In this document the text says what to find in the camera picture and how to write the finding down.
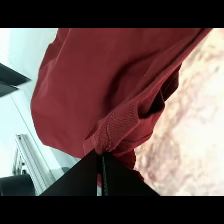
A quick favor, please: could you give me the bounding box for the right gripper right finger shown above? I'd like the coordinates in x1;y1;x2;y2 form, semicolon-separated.
101;151;161;197

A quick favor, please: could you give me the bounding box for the silver frame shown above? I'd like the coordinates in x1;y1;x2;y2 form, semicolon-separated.
12;133;56;196

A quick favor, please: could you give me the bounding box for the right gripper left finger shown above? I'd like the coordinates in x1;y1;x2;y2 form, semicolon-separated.
40;148;104;197

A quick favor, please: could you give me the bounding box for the red T-shirt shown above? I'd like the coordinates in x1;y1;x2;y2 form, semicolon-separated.
30;28;213;188

